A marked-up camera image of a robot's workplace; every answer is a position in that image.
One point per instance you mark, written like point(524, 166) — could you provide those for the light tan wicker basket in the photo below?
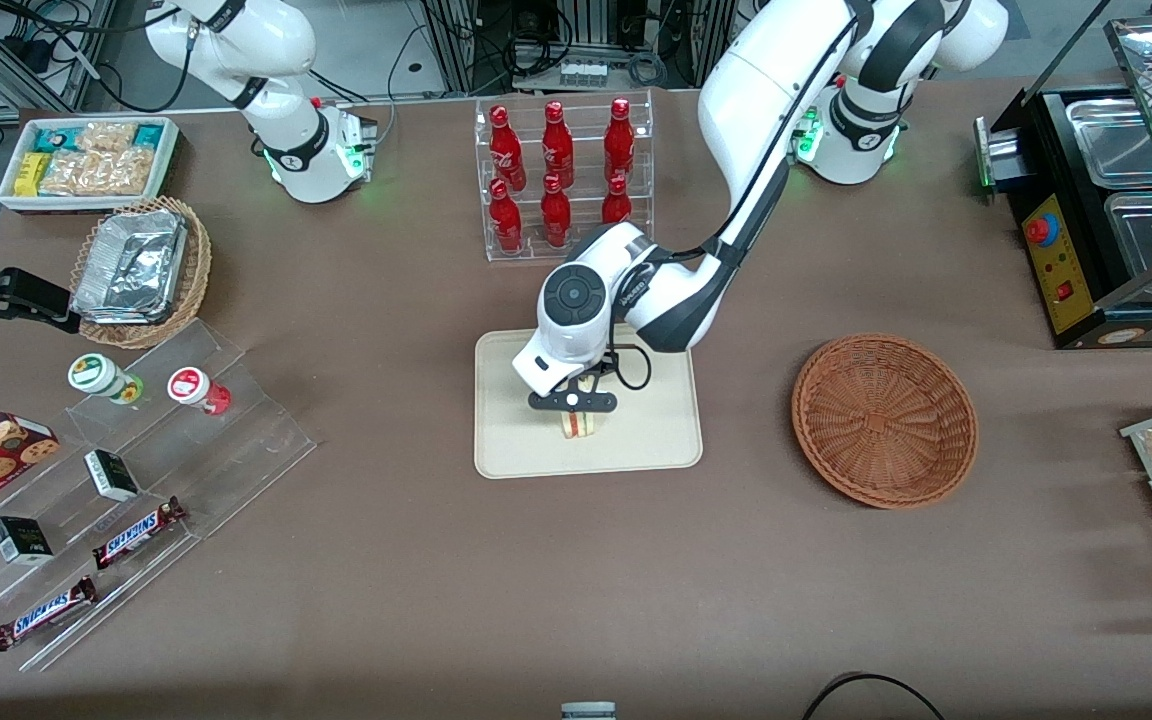
point(194, 270)

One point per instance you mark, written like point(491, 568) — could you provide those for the clear bag of crackers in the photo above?
point(101, 172)
point(106, 137)

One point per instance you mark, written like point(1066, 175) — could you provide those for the red cola bottle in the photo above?
point(555, 215)
point(505, 220)
point(557, 145)
point(506, 145)
point(616, 200)
point(619, 140)

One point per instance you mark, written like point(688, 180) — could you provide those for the black food warmer machine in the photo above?
point(1061, 260)

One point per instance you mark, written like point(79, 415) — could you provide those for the triangular sandwich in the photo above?
point(581, 425)

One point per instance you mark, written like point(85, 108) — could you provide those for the beige plastic serving tray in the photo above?
point(656, 440)

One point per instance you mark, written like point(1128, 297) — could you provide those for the yellow snack packet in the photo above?
point(31, 172)

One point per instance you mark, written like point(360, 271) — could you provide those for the dark brown round wicker basket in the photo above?
point(886, 420)

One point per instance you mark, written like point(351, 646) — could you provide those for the white power strip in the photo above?
point(583, 72)

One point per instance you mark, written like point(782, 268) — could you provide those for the small black carton box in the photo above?
point(21, 540)
point(111, 475)

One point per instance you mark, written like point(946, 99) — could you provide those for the teal snack packet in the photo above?
point(148, 135)
point(56, 138)

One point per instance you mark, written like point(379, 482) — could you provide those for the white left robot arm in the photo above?
point(766, 90)

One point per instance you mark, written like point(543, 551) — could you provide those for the red lidded white jar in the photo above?
point(191, 387)

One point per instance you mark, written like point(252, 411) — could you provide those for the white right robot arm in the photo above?
point(286, 60)

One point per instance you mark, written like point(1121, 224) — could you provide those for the Snickers chocolate bar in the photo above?
point(43, 613)
point(138, 533)

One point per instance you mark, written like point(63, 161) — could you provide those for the white rectangular snack bin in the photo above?
point(164, 170)

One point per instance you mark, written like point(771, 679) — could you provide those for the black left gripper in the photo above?
point(610, 359)

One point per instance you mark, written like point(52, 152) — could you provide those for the green lidded white jar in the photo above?
point(96, 375)

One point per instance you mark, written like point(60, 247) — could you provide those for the clear acrylic tiered display stand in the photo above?
point(236, 440)

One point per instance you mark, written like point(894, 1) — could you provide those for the stack of foil containers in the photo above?
point(131, 265)

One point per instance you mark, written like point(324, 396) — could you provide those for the clear acrylic bottle rack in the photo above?
point(533, 252)

